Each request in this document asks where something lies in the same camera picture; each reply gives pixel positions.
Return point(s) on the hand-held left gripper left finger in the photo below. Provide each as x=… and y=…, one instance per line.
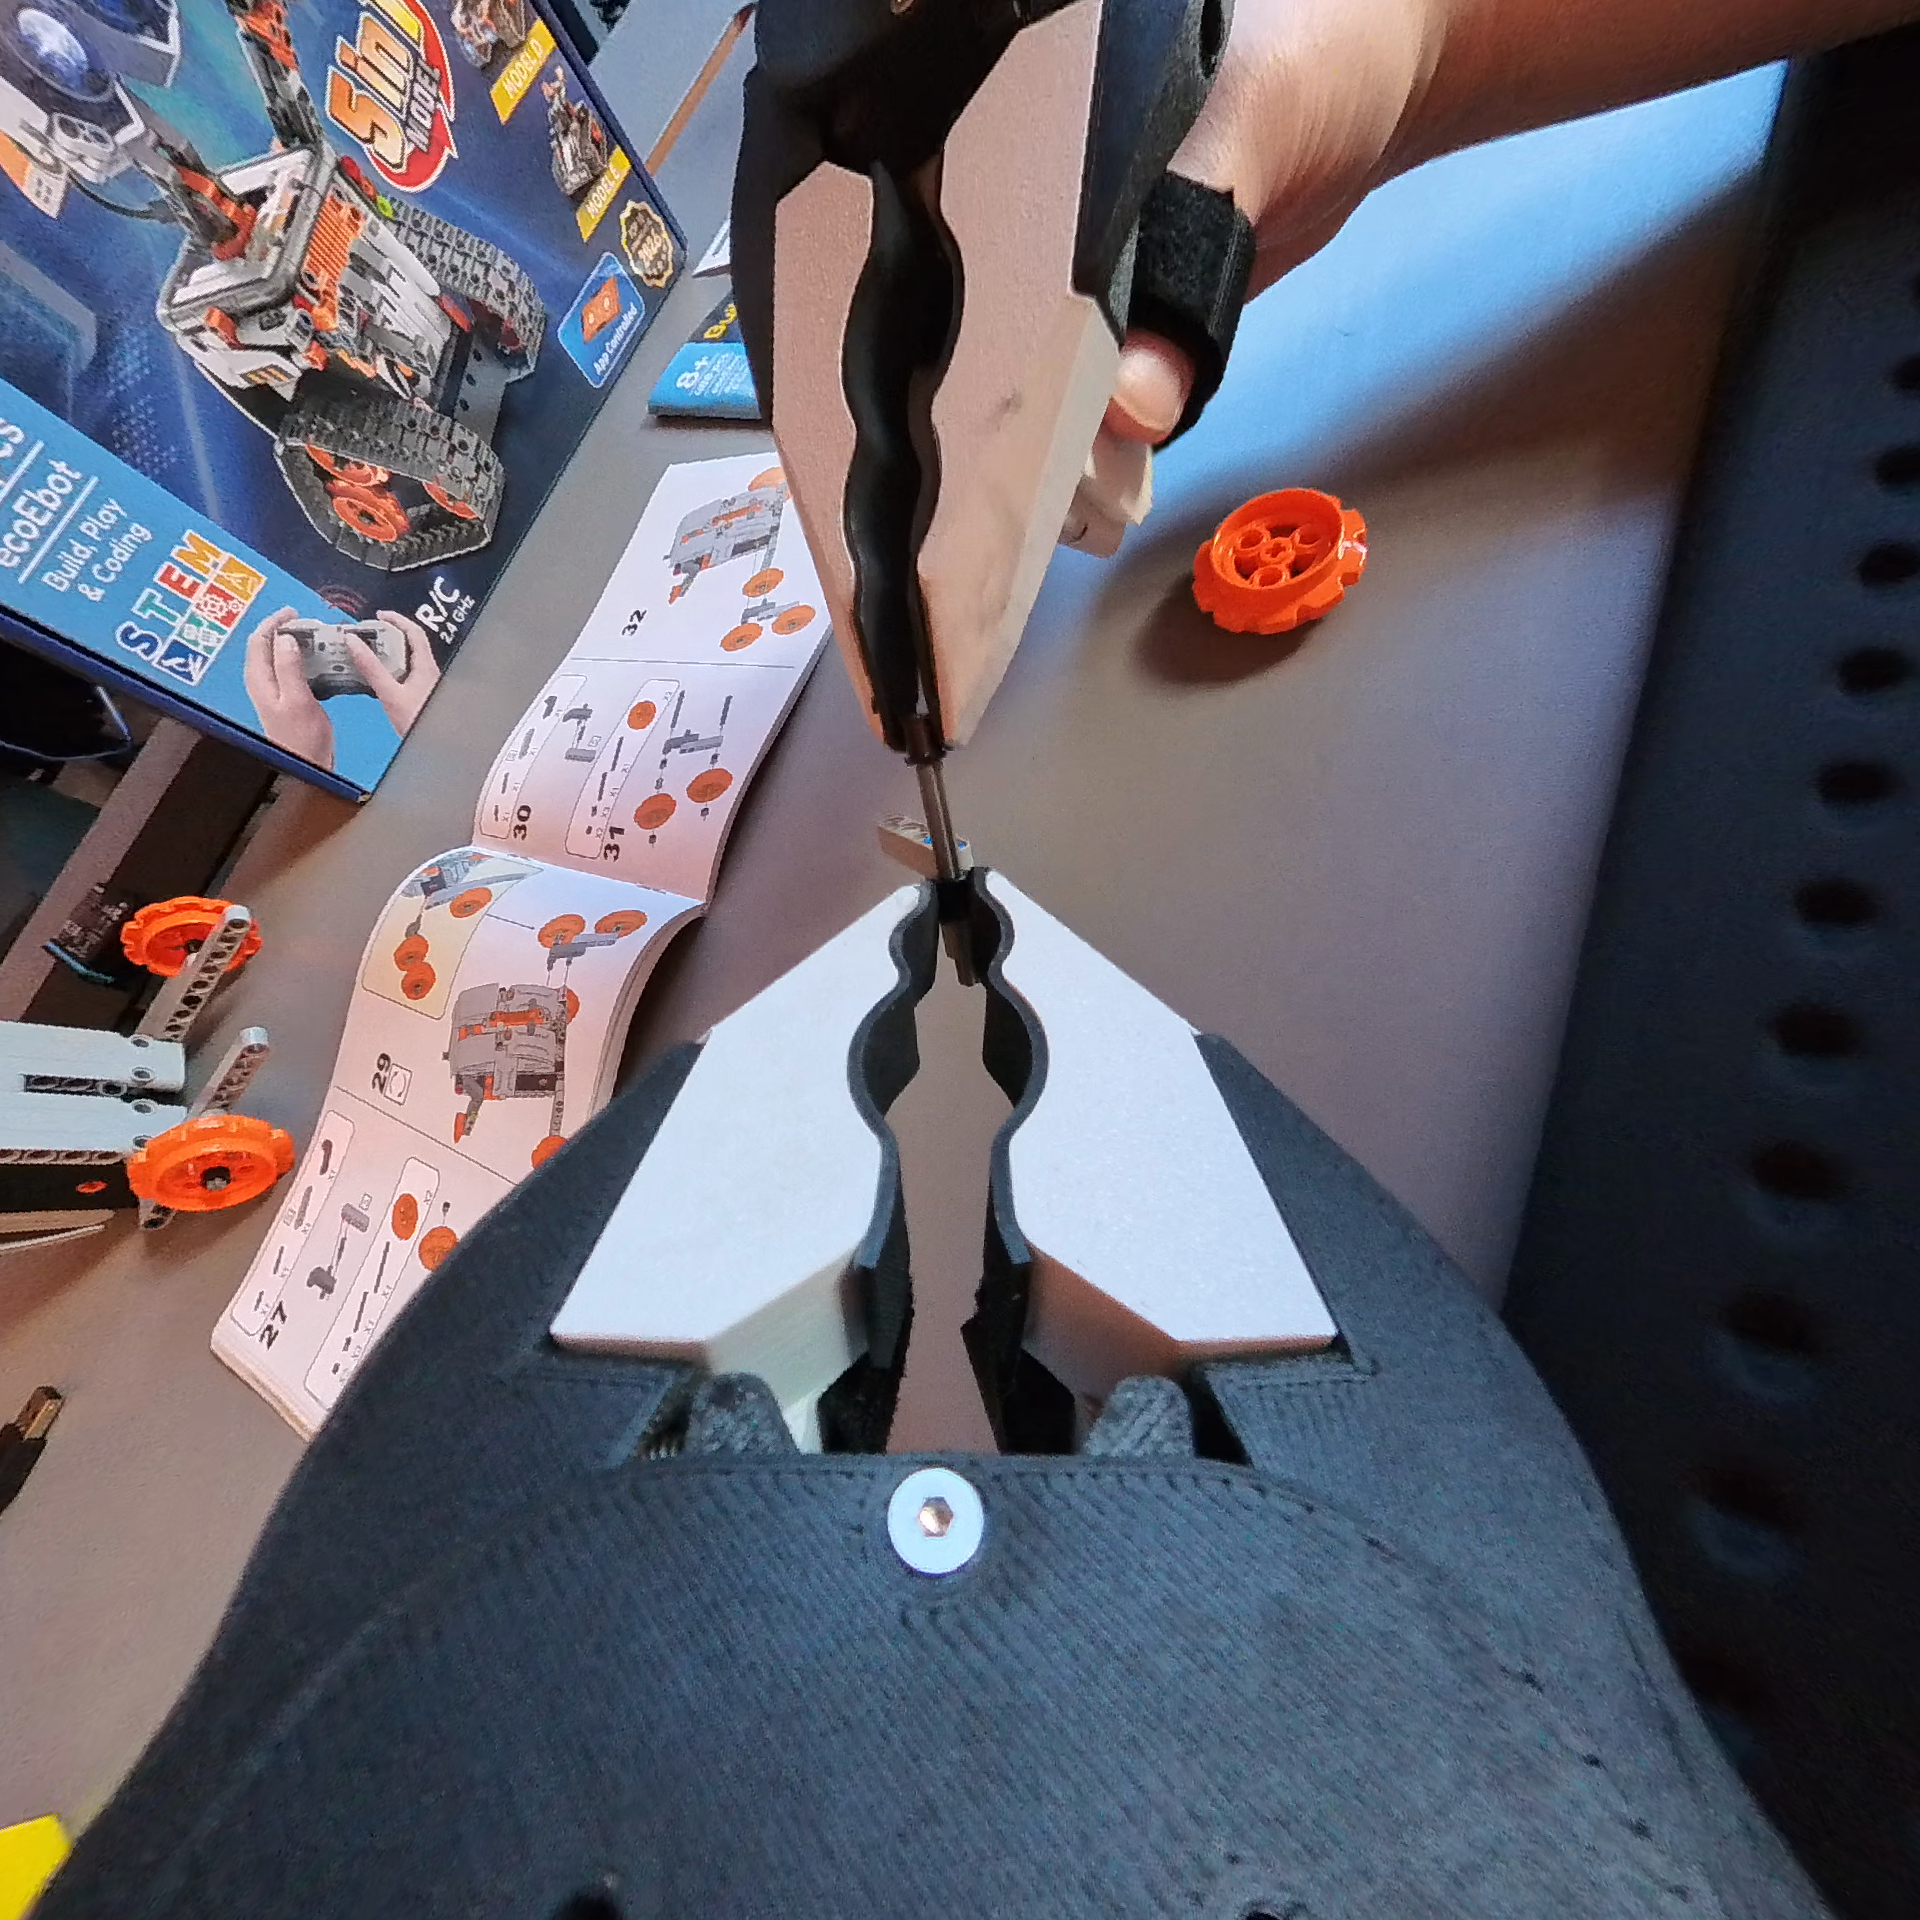
x=724, y=1200

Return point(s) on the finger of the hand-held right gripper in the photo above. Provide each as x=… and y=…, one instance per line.
x=1024, y=330
x=820, y=390

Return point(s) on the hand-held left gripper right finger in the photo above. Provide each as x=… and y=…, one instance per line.
x=1174, y=1200

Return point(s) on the instruction booklet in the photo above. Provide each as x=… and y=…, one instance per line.
x=572, y=902

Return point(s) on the orange toy wheel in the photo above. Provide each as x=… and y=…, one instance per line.
x=1279, y=561

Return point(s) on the yellow plastic parts bin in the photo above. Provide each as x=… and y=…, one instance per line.
x=32, y=1867

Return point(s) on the grey desk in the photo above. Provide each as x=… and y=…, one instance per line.
x=1350, y=872

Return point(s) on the person's right hand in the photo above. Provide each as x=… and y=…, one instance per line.
x=1321, y=106

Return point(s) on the blue cover booklet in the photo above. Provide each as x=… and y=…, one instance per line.
x=706, y=362

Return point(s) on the blue robot kit box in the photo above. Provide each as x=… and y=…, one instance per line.
x=272, y=362

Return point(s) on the partly built toy robot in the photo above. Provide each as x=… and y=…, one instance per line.
x=137, y=1126

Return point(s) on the black foam mat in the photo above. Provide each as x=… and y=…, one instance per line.
x=1758, y=1051

